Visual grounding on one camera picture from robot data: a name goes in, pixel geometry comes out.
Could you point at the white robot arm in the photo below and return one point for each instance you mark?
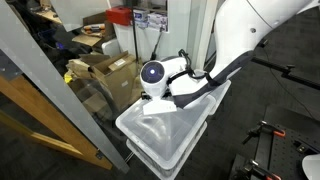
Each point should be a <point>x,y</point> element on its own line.
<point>171,84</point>

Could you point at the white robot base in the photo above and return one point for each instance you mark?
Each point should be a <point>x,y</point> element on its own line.
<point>311,166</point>

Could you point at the open cardboard box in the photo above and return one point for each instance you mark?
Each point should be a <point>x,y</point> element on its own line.
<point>116,74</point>

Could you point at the clear plastic storage bin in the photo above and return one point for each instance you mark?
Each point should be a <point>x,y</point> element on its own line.
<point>164,141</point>

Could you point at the red box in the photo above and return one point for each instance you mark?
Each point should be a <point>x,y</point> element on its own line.
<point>119,15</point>

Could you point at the black perforated work table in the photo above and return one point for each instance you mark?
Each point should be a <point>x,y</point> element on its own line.
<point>283,156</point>

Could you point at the orange handled clamp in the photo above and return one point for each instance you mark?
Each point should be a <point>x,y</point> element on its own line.
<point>252,168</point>
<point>256,131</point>

